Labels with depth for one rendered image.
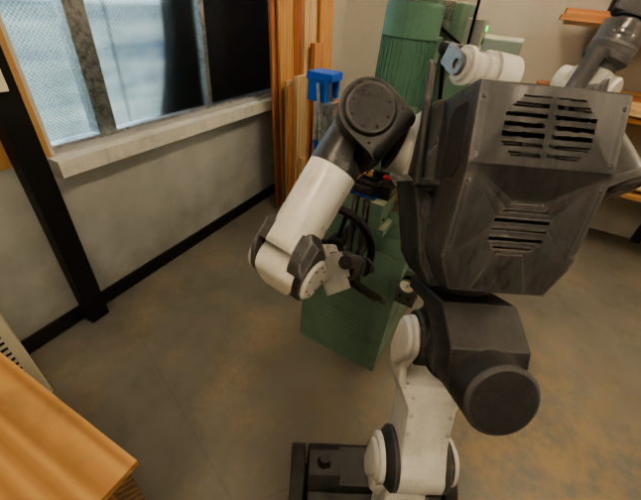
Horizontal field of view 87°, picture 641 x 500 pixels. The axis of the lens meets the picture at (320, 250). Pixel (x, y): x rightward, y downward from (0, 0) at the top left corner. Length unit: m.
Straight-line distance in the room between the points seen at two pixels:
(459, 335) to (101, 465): 0.90
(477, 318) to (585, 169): 0.26
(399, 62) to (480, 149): 0.76
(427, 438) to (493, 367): 0.36
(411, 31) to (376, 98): 0.65
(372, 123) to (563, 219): 0.30
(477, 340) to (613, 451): 1.61
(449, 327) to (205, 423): 1.29
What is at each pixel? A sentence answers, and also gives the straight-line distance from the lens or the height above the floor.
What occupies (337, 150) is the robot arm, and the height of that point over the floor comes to 1.29.
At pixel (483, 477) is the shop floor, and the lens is 1.77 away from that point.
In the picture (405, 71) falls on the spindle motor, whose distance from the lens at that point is 1.22.
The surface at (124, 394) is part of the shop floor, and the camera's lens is 1.85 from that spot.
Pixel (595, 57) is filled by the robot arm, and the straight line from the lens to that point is 0.96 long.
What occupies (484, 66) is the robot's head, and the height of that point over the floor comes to 1.42.
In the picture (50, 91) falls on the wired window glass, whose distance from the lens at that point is 1.91.
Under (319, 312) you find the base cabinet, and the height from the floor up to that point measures 0.23.
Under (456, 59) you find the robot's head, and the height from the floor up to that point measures 1.42.
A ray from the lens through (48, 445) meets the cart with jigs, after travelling 1.19.
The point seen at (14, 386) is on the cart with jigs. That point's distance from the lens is 1.35.
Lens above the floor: 1.48
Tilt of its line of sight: 36 degrees down
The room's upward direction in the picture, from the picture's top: 6 degrees clockwise
